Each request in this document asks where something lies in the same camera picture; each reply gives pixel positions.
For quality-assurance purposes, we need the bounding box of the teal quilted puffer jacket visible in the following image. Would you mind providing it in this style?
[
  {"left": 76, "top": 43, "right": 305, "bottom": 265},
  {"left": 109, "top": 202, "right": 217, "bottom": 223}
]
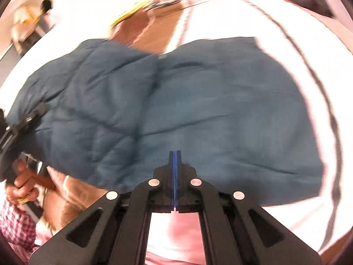
[{"left": 6, "top": 36, "right": 325, "bottom": 208}]

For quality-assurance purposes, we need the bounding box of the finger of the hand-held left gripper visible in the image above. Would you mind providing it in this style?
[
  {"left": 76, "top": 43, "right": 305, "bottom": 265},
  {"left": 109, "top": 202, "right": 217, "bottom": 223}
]
[{"left": 6, "top": 102, "right": 48, "bottom": 144}]

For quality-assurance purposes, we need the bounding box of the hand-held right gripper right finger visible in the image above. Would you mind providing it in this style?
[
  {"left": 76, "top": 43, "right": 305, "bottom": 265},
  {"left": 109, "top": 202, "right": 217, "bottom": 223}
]
[{"left": 176, "top": 150, "right": 323, "bottom": 265}]

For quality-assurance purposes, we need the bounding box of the pink brown striped blanket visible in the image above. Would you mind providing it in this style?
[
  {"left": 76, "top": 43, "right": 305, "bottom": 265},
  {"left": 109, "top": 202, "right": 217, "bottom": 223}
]
[{"left": 0, "top": 0, "right": 353, "bottom": 265}]

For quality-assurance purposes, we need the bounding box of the wooden bed frame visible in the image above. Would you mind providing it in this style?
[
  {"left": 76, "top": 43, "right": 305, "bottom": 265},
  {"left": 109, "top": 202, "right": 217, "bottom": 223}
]
[{"left": 320, "top": 235, "right": 352, "bottom": 265}]

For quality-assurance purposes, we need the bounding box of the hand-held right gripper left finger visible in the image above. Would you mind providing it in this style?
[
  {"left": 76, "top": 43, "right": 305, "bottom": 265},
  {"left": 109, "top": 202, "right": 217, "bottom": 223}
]
[{"left": 29, "top": 150, "right": 176, "bottom": 265}]

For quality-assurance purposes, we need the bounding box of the brown furniture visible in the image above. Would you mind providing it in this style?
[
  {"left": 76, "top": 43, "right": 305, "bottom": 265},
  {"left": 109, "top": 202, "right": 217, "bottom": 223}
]
[{"left": 11, "top": 4, "right": 56, "bottom": 57}]

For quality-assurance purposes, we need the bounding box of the yellow cushion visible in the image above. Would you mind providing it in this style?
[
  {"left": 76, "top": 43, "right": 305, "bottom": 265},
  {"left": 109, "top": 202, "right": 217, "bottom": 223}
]
[{"left": 110, "top": 1, "right": 151, "bottom": 29}]

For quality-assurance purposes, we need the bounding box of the person's left hand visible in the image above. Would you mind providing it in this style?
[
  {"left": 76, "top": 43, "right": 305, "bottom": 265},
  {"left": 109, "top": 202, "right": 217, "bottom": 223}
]
[{"left": 5, "top": 159, "right": 40, "bottom": 205}]

